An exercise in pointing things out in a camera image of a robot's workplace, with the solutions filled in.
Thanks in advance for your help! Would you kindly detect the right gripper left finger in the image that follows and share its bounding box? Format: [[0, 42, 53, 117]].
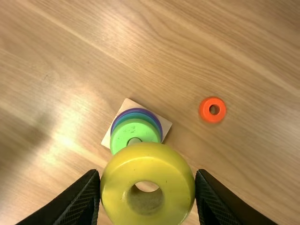
[[16, 169, 101, 225]]

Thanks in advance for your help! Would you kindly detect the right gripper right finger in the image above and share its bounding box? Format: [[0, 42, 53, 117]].
[[195, 168, 278, 225]]

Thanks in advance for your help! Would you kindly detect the yellow ring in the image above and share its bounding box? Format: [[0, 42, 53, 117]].
[[100, 142, 196, 225]]

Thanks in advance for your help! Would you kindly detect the wooden peg base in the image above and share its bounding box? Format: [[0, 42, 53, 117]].
[[101, 97, 173, 150]]

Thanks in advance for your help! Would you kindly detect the light green ring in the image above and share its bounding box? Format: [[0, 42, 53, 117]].
[[109, 118, 162, 156]]

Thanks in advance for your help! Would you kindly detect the orange ring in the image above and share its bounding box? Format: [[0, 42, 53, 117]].
[[198, 96, 227, 124]]

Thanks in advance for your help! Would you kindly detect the dark green ring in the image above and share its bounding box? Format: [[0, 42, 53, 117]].
[[116, 115, 158, 132]]

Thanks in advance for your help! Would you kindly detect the light blue ring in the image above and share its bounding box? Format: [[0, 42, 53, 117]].
[[114, 112, 160, 134]]

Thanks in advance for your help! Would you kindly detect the dark blue ring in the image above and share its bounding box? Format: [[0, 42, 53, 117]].
[[112, 109, 162, 139]]

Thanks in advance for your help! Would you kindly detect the purple ring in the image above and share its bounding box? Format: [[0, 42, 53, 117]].
[[111, 107, 163, 141]]

